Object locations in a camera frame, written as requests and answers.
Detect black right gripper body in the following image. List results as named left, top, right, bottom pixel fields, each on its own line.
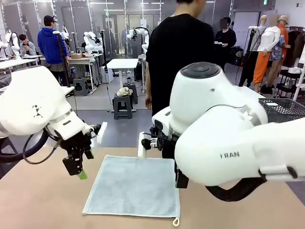
left=162, top=133, right=177, bottom=159

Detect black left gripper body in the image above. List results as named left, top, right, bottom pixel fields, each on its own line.
left=61, top=133, right=93, bottom=158

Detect light blue towel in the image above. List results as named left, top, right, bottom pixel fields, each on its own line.
left=82, top=154, right=181, bottom=226

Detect grey plastic lattice basket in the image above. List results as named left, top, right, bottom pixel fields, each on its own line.
left=258, top=97, right=305, bottom=124

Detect person's left forearm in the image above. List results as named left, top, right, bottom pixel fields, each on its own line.
left=145, top=76, right=153, bottom=96

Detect person's left hand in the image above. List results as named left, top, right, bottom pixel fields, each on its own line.
left=144, top=94, right=153, bottom=111

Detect grey plastic step stool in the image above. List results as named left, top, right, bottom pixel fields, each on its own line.
left=113, top=93, right=133, bottom=120
left=72, top=77, right=91, bottom=96
left=123, top=82, right=139, bottom=105

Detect black plastic stool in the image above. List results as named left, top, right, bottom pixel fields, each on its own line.
left=0, top=137, right=19, bottom=178

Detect beige crumpled cloth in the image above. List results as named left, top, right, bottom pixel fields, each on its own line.
left=116, top=87, right=133, bottom=97

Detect white computer case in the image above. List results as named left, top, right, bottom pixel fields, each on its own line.
left=100, top=66, right=114, bottom=84

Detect white work desk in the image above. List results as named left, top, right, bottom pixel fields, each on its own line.
left=64, top=53, right=101, bottom=93

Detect black tripod white head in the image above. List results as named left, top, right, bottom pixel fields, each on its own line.
left=52, top=30, right=72, bottom=88

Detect open cardboard box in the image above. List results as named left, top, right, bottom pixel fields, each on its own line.
left=71, top=53, right=92, bottom=60

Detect person in black t-shirt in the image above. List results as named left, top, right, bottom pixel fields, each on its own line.
left=145, top=0, right=226, bottom=117

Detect white standing desk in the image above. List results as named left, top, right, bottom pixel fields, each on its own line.
left=106, top=58, right=139, bottom=113

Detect black light stand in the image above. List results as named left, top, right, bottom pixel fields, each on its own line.
left=100, top=30, right=109, bottom=72

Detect long white work table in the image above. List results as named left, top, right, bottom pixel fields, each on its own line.
left=0, top=54, right=43, bottom=72

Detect person in blue hoodie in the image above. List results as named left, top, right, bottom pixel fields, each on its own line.
left=37, top=15, right=70, bottom=86

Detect seated person grey jacket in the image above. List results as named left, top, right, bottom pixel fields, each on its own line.
left=18, top=34, right=38, bottom=57

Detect black suitcases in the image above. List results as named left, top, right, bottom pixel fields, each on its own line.
left=230, top=46, right=244, bottom=66

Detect person in black clothes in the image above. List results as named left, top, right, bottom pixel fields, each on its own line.
left=214, top=17, right=237, bottom=72

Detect black rolling cart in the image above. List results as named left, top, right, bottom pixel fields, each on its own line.
left=274, top=66, right=305, bottom=98

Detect mannequin white top orange trousers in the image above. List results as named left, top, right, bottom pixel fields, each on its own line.
left=253, top=14, right=282, bottom=94

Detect mannequin orange shirt beige cap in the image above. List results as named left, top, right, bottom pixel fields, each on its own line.
left=262, top=14, right=292, bottom=95

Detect clothes rack dark coats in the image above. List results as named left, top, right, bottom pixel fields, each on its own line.
left=283, top=26, right=305, bottom=67

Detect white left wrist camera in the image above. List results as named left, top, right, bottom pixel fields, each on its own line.
left=96, top=121, right=108, bottom=145

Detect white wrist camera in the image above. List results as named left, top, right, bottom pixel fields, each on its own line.
left=137, top=131, right=148, bottom=160
left=96, top=121, right=108, bottom=145

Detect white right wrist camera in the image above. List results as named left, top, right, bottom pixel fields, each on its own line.
left=137, top=131, right=148, bottom=160

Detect thin black floor cable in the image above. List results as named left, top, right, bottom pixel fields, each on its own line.
left=72, top=92, right=79, bottom=115

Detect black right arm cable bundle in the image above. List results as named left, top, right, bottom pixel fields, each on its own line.
left=205, top=177, right=267, bottom=202

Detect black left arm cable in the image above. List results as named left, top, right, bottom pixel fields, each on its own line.
left=0, top=130, right=61, bottom=165

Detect grey frame robot table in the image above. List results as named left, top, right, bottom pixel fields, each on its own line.
left=138, top=54, right=147, bottom=94

